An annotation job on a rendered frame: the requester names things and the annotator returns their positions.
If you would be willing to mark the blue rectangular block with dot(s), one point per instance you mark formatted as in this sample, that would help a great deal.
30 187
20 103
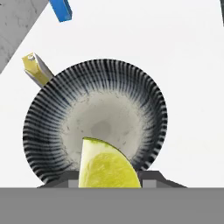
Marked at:
61 9

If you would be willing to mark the yellow-green lemon wedge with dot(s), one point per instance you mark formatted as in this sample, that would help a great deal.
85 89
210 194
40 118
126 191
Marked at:
108 166

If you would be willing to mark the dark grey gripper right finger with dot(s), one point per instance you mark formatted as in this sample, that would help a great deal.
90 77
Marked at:
151 178

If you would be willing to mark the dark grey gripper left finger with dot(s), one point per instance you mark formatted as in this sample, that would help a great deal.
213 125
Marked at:
72 178

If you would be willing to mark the yellow and silver stick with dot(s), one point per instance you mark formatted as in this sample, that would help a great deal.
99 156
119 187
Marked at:
36 69

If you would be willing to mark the black-striped white bowl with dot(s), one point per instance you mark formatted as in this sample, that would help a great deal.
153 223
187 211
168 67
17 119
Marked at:
99 113

